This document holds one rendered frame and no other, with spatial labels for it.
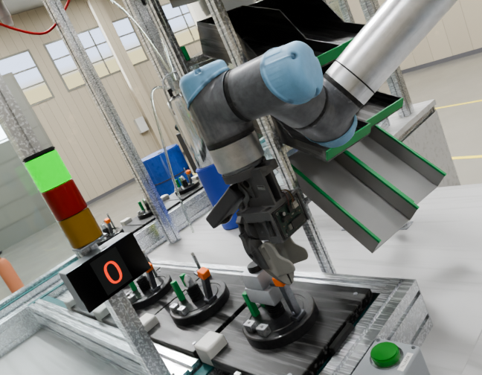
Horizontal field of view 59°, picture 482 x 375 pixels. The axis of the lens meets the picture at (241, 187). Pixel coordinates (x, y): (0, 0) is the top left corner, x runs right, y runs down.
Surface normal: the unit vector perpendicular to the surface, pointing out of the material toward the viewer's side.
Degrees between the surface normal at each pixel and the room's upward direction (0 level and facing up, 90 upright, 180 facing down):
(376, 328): 0
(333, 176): 45
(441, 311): 0
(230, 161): 90
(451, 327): 0
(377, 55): 90
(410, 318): 90
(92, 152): 90
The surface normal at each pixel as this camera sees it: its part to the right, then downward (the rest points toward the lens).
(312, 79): 0.78, -0.21
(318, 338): -0.40, -0.88
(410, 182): 0.08, -0.63
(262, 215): -0.65, 0.46
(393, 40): -0.10, 0.30
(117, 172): 0.50, 0.00
